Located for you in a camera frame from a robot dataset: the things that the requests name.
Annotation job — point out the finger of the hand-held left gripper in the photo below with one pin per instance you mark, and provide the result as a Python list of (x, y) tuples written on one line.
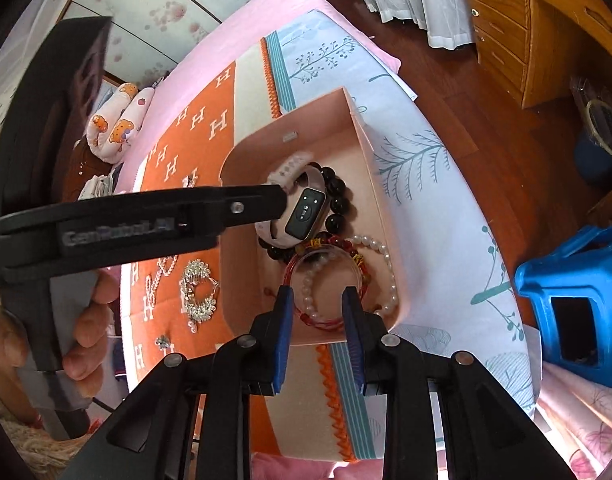
[(246, 207)]

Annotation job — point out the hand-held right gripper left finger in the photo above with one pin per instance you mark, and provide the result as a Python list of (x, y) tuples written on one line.
[(285, 340)]

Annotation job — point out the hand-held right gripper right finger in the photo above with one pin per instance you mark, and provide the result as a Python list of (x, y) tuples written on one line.
[(352, 340)]

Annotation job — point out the silver flower brooch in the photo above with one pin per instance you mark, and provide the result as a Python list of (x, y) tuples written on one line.
[(191, 180), (161, 342)]

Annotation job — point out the red translucent bangle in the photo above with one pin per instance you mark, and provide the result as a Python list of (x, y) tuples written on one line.
[(288, 274)]

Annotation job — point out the pink cardboard box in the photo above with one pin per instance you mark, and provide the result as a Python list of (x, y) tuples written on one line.
[(311, 120)]

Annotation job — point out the person's left forearm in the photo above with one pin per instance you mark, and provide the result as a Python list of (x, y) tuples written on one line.
[(30, 450)]

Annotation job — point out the person's left hand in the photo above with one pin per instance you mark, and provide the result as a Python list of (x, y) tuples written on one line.
[(88, 330)]

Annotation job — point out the white folded cloth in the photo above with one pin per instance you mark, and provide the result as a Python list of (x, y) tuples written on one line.
[(98, 186)]

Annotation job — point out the orange letter print blanket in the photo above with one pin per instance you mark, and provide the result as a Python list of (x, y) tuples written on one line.
[(185, 125)]

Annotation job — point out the cartoon print pillow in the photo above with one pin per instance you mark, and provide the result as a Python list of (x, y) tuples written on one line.
[(110, 130)]

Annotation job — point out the strawberry print pillow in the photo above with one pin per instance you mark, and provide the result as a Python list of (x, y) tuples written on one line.
[(141, 105)]

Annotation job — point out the light blue leaf print sheet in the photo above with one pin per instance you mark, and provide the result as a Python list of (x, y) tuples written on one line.
[(436, 210)]

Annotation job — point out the dark wooden headboard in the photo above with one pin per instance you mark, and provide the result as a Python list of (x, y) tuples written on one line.
[(70, 90)]

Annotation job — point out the pink bedsheet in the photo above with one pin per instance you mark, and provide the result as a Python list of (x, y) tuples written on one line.
[(195, 55)]

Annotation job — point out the blue plastic stool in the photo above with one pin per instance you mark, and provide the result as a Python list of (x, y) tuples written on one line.
[(541, 285)]

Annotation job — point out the floral print wardrobe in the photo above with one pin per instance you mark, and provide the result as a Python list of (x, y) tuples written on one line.
[(150, 5)]

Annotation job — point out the pink floral cloth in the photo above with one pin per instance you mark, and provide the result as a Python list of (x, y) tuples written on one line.
[(581, 420)]

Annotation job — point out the blue bucket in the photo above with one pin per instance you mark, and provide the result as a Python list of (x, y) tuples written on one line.
[(593, 160)]

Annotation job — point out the round white-rimmed sieve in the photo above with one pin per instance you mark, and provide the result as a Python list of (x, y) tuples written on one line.
[(606, 125)]

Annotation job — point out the wooden desk with drawers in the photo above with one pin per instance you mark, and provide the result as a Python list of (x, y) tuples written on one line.
[(536, 10)]

